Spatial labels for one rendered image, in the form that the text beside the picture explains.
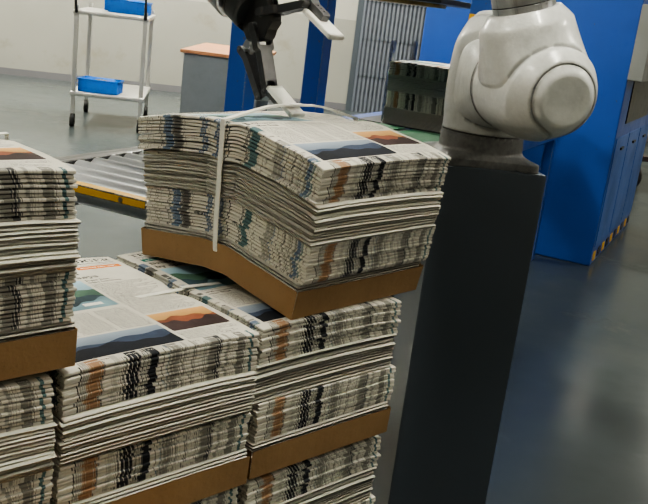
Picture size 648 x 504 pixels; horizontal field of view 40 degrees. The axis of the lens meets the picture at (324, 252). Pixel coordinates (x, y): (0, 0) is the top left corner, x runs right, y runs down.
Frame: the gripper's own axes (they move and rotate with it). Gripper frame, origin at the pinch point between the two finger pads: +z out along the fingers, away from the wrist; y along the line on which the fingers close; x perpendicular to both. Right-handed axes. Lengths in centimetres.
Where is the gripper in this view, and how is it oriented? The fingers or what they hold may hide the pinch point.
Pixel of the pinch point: (312, 72)
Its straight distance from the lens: 135.9
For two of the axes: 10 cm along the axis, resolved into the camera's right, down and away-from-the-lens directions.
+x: -7.1, 1.1, -6.9
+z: 5.6, 6.9, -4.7
